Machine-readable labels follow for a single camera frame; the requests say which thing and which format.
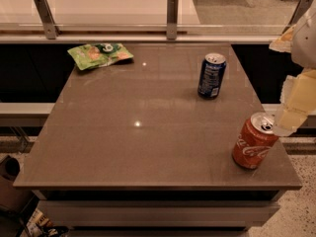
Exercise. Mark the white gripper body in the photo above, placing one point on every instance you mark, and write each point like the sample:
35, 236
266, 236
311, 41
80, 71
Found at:
305, 46

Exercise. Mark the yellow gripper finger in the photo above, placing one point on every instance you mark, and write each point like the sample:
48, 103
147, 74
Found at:
284, 42
297, 102

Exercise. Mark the red coke can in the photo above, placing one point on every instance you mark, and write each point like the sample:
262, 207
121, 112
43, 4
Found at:
255, 140

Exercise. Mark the blue pepsi can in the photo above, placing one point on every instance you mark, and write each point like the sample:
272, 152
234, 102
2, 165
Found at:
211, 75

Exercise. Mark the green rice chip bag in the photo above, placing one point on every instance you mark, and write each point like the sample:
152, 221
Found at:
90, 56

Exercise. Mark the grey table drawer base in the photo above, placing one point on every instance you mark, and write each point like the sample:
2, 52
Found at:
162, 209

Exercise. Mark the packaged items on floor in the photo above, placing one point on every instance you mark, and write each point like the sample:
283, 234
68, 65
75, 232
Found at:
40, 225

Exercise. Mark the dark bin at left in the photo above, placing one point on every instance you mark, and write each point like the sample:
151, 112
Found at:
11, 198

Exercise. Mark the right metal railing bracket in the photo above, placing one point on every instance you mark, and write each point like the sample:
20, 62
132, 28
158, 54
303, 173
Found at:
300, 10

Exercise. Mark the left metal railing bracket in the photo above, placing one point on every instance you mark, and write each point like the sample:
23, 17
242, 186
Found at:
50, 29

